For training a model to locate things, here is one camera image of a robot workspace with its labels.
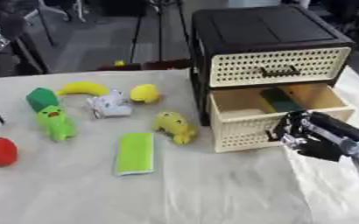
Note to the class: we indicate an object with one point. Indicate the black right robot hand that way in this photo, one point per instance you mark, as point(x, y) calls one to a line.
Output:
point(320, 137)

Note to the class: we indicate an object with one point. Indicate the pale open drawer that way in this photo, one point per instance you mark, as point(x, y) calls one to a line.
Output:
point(238, 128)

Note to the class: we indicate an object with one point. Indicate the pale closed drawer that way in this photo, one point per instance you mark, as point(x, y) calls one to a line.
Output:
point(277, 67)

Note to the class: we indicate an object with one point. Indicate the dark green block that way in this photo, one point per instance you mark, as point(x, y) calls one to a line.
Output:
point(280, 100)

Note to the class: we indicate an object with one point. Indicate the black cabinet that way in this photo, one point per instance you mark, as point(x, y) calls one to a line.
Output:
point(269, 29)

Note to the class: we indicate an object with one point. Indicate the yellow soft toy animal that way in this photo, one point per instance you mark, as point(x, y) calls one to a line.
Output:
point(174, 125)

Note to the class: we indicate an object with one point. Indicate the yellow toy lemon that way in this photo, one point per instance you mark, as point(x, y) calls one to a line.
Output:
point(145, 93)

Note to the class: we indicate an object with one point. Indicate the light green flat sponge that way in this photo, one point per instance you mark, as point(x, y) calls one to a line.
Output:
point(135, 153)

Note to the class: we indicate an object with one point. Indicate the black tripod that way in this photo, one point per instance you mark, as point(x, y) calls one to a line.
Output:
point(159, 29)

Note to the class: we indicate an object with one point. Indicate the white crumpled packet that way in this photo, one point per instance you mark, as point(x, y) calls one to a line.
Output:
point(110, 105)

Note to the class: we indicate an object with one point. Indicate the small yellow object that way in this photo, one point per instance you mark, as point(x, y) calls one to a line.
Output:
point(118, 63)

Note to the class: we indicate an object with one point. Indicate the yellow toy banana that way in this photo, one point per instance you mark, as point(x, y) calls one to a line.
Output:
point(83, 88)

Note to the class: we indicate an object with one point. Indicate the green soft toy animal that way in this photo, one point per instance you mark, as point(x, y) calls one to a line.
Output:
point(56, 124)

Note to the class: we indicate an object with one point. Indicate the green house-shaped block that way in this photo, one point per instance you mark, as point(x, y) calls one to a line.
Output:
point(42, 99)

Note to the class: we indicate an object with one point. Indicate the red round toy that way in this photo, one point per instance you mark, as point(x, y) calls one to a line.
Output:
point(1, 152)

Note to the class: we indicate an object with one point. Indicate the person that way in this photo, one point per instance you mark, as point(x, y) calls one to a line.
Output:
point(1, 38)

